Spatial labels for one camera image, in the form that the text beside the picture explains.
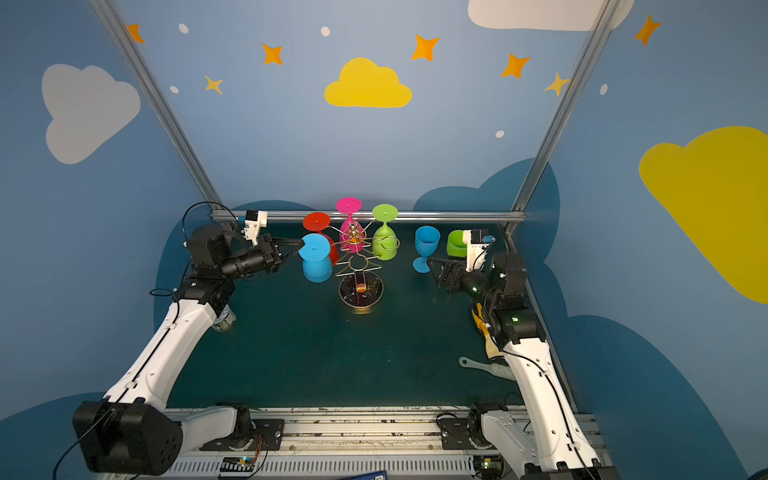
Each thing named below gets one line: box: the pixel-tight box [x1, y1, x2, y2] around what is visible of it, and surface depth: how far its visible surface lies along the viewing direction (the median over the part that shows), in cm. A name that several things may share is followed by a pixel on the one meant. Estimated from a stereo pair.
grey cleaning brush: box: [458, 356, 517, 381], surface depth 87 cm
